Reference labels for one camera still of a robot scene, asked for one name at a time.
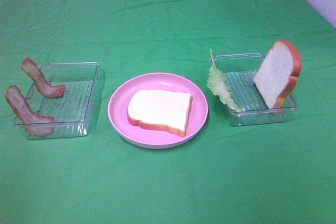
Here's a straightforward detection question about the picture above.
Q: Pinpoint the bread slice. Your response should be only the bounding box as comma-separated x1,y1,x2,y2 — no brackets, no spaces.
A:
127,90,193,137
253,40,302,109

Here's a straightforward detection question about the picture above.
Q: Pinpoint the green lettuce leaf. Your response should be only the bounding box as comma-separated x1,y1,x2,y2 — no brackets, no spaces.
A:
207,63,239,112

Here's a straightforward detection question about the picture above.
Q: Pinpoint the bacon strip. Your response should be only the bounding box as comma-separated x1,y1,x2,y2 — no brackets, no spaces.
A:
4,85,54,136
21,57,66,98

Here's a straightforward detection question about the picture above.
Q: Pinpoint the pink round plate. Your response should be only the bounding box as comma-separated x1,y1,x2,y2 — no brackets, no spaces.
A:
108,72,209,150

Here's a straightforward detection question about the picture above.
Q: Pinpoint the yellow cheese slice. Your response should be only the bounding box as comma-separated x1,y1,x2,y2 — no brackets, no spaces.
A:
210,48,216,69

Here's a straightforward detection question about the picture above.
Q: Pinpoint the clear right plastic tray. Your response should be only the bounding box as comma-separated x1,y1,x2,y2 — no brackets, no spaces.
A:
213,52,297,126

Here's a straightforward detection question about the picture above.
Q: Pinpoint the clear plastic tray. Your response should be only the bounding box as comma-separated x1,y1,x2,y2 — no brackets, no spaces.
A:
213,52,297,126
14,62,100,140

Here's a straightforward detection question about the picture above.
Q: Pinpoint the green tablecloth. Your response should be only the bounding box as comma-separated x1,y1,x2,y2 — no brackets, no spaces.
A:
1,0,335,223

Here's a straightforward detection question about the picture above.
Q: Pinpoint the clear left plastic tray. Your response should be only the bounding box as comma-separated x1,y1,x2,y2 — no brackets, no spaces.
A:
14,62,100,140

